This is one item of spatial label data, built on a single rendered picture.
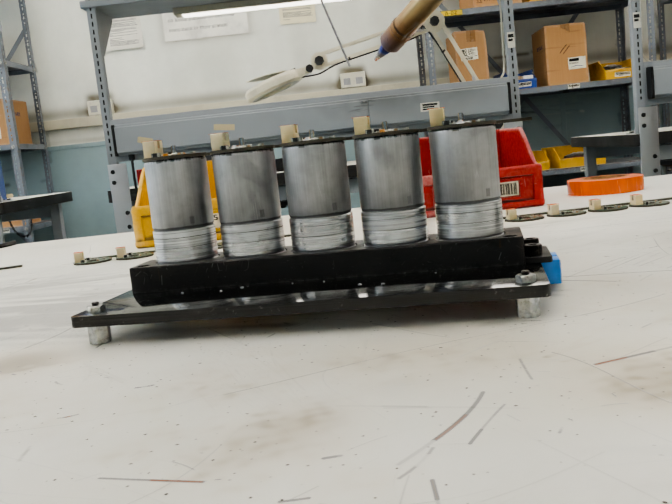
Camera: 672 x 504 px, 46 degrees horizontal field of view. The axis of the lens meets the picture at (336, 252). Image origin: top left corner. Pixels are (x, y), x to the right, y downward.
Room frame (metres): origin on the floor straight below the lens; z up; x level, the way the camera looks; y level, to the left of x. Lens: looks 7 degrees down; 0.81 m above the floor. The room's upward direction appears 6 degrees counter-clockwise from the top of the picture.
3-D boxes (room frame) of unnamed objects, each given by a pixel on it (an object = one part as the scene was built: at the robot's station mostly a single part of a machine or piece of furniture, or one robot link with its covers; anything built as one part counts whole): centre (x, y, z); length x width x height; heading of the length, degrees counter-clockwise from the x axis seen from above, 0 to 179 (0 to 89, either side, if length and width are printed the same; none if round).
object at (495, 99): (2.60, 0.03, 0.90); 1.30 x 0.06 x 0.12; 89
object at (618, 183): (0.64, -0.22, 0.76); 0.06 x 0.06 x 0.01
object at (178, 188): (0.31, 0.06, 0.79); 0.02 x 0.02 x 0.05
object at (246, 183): (0.31, 0.03, 0.79); 0.02 x 0.02 x 0.05
